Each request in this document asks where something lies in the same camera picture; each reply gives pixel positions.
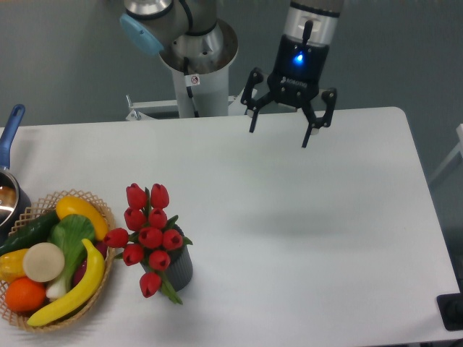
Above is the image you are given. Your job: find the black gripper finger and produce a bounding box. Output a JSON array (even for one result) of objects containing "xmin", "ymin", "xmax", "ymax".
[
  {"xmin": 240, "ymin": 67, "xmax": 278, "ymax": 134},
  {"xmin": 301, "ymin": 87, "xmax": 338, "ymax": 149}
]

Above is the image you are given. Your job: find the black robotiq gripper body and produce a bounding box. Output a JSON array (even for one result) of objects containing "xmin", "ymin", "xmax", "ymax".
[{"xmin": 267, "ymin": 35, "xmax": 329, "ymax": 108}]

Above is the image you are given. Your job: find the red tulip bouquet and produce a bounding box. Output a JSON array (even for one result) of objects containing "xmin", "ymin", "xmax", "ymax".
[{"xmin": 103, "ymin": 183, "xmax": 193, "ymax": 304}]

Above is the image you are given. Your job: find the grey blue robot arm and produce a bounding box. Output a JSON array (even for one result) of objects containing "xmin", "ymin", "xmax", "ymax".
[{"xmin": 119, "ymin": 1, "xmax": 343, "ymax": 134}]

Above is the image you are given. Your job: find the dark grey ribbed vase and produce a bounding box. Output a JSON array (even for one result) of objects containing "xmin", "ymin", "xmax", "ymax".
[{"xmin": 138, "ymin": 225, "xmax": 193, "ymax": 304}]

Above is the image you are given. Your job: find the dark red fruit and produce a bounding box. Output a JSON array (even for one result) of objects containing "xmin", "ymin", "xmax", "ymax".
[{"xmin": 72, "ymin": 241, "xmax": 108, "ymax": 287}]

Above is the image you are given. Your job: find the black box at table edge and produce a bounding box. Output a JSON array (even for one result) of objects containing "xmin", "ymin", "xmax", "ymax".
[{"xmin": 436, "ymin": 293, "xmax": 462, "ymax": 331}]

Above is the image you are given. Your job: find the green bok choy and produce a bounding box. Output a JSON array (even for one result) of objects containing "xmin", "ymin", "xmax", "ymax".
[{"xmin": 46, "ymin": 214, "xmax": 95, "ymax": 301}]

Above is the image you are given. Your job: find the yellow banana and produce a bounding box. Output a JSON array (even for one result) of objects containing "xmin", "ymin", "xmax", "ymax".
[{"xmin": 27, "ymin": 239, "xmax": 105, "ymax": 327}]

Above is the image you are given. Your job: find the woven wicker basket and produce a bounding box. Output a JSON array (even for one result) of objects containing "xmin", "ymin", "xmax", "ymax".
[{"xmin": 0, "ymin": 188, "xmax": 116, "ymax": 333}]

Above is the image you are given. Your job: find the green cucumber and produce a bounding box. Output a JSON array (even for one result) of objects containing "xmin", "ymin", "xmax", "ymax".
[{"xmin": 1, "ymin": 210, "xmax": 59, "ymax": 255}]

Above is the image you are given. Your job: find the beige round disc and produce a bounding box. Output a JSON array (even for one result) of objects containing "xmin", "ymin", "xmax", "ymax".
[{"xmin": 22, "ymin": 242, "xmax": 65, "ymax": 283}]

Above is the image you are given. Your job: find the yellow bell pepper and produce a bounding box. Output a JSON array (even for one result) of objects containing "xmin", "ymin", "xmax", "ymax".
[{"xmin": 0, "ymin": 249, "xmax": 28, "ymax": 283}]

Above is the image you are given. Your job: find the orange fruit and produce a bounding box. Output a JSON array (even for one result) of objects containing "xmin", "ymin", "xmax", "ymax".
[{"xmin": 4, "ymin": 277, "xmax": 46, "ymax": 312}]

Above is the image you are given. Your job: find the white frame at right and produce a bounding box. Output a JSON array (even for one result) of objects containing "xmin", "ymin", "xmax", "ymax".
[{"xmin": 428, "ymin": 124, "xmax": 462, "ymax": 188}]

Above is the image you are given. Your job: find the blue handled saucepan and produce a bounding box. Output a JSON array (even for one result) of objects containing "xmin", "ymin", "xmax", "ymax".
[{"xmin": 1, "ymin": 104, "xmax": 30, "ymax": 245}]

